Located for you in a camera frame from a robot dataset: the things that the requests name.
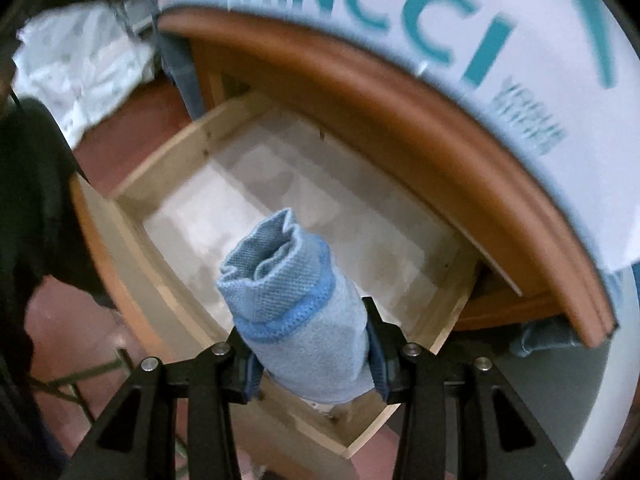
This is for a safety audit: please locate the light blue underwear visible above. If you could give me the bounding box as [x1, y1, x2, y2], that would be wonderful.
[216, 208, 373, 404]

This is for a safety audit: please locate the wooden drawer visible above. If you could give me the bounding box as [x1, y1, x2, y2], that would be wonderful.
[70, 93, 478, 362]

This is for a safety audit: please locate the grey cabinet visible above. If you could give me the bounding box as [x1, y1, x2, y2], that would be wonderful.
[494, 268, 640, 480]

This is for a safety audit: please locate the wooden nightstand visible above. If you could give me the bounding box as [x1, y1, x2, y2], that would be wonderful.
[156, 6, 618, 350]

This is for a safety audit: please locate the white XINCCI shoe box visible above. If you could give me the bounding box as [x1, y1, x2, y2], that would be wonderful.
[240, 0, 640, 273]

